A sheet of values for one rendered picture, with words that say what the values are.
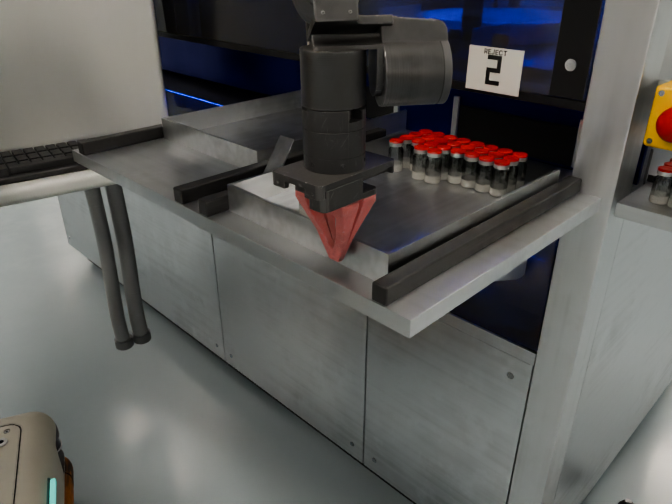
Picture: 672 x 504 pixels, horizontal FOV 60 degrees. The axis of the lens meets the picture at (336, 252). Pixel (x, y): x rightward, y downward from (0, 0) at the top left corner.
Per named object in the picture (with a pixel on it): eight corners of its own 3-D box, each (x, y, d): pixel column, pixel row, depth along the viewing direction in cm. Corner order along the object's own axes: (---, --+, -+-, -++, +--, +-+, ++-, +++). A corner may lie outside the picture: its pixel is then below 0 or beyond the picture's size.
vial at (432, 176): (430, 178, 83) (433, 146, 80) (443, 181, 81) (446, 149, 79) (421, 181, 81) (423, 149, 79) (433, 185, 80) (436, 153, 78)
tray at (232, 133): (308, 105, 122) (308, 88, 120) (406, 129, 106) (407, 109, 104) (164, 138, 101) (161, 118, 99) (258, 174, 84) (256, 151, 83)
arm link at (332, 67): (296, 31, 51) (301, 39, 46) (373, 28, 52) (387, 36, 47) (299, 110, 54) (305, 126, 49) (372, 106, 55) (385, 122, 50)
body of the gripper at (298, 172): (395, 177, 56) (398, 99, 53) (320, 207, 50) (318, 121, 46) (346, 163, 60) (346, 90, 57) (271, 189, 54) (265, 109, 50)
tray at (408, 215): (403, 151, 94) (405, 130, 92) (555, 194, 77) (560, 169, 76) (229, 210, 73) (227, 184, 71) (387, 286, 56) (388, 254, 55)
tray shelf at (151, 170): (293, 110, 126) (292, 101, 125) (621, 196, 82) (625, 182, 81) (73, 161, 96) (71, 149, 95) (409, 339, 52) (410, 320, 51)
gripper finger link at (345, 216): (392, 253, 60) (395, 166, 55) (344, 279, 55) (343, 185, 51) (344, 234, 64) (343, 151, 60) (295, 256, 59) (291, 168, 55)
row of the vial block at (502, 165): (403, 163, 88) (405, 133, 86) (509, 194, 77) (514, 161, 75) (394, 166, 87) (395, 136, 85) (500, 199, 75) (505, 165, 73)
